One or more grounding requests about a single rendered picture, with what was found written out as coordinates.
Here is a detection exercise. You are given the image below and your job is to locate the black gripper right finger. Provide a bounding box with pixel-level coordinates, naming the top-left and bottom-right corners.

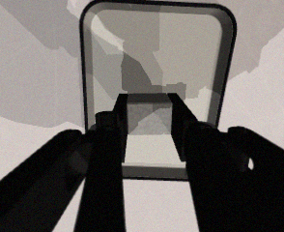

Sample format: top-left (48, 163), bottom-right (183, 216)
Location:
top-left (167, 93), bottom-right (284, 232)

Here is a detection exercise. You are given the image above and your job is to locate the grey cube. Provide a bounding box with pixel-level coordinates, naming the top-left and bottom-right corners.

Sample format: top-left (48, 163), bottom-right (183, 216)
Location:
top-left (127, 93), bottom-right (172, 135)

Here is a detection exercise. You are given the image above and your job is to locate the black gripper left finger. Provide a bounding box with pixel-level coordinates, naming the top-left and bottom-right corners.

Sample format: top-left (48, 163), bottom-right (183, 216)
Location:
top-left (0, 94), bottom-right (128, 232)

